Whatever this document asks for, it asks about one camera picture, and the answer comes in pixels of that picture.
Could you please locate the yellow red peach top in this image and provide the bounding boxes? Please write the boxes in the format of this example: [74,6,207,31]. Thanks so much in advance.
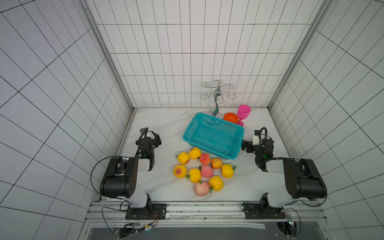
[189,147,202,160]

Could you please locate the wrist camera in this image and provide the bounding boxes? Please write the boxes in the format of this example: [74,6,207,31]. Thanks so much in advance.
[139,128,158,141]
[253,127,268,146]

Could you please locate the orange red peach right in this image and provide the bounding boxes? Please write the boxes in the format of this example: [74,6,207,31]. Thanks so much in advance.
[211,158,223,169]

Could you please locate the yellow peach red spot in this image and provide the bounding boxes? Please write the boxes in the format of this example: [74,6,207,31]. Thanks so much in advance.
[173,165,187,179]

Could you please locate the yellow peach with leaf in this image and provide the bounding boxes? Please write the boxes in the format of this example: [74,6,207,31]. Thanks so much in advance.
[221,164,236,179]

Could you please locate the aluminium mounting rail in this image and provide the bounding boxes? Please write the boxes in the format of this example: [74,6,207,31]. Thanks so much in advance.
[85,201,328,231]

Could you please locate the pink plastic goblet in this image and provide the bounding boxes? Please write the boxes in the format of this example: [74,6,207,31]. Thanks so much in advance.
[237,105,251,127]

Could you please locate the pink peach bottom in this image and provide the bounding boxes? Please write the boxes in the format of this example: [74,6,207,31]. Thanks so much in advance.
[194,182,211,197]

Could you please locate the yellow peach centre leaf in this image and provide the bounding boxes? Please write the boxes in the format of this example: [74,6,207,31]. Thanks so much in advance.
[186,169,202,183]

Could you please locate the red peach centre top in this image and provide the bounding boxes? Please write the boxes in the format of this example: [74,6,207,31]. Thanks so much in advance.
[199,153,211,165]

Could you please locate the pink peach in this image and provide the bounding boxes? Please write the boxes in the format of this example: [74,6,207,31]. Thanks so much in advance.
[199,165,214,179]
[194,182,211,197]

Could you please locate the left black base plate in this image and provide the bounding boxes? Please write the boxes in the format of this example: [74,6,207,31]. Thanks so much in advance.
[125,204,167,220]

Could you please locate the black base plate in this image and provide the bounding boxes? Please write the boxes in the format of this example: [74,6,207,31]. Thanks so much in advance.
[240,202,286,220]
[125,204,167,220]

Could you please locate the metal cup drying rack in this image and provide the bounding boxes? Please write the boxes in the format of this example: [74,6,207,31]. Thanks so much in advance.
[201,80,237,117]

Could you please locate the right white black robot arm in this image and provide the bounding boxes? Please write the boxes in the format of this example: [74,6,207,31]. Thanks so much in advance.
[241,138,328,220]

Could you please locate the orange plastic bowl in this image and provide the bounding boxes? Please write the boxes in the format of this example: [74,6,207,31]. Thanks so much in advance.
[223,113,240,124]

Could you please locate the pink peach centre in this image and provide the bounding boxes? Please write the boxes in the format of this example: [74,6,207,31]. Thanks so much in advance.
[199,165,214,179]

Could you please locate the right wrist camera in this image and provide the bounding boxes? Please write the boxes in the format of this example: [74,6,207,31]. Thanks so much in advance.
[253,127,268,146]

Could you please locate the teal plastic basket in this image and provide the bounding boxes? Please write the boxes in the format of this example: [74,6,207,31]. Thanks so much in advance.
[183,113,245,160]

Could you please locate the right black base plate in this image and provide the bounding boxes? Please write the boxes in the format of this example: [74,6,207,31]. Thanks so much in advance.
[240,202,286,220]

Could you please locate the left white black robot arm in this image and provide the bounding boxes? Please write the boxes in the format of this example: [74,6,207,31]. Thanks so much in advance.
[90,128,162,220]

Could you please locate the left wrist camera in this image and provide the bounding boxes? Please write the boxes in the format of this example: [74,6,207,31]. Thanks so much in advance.
[139,128,158,141]

